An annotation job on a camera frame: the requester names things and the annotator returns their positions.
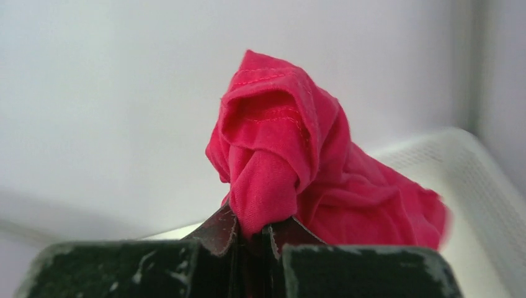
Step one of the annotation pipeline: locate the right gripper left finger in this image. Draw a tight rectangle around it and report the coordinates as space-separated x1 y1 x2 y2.
15 205 238 297

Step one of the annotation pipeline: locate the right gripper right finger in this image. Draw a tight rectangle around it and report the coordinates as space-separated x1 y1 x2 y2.
262 218 463 297

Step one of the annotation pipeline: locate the magenta t shirt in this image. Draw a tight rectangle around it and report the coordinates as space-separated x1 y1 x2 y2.
205 50 449 249

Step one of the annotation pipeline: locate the white plastic basket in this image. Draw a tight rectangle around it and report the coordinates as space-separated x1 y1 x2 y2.
141 127 526 298

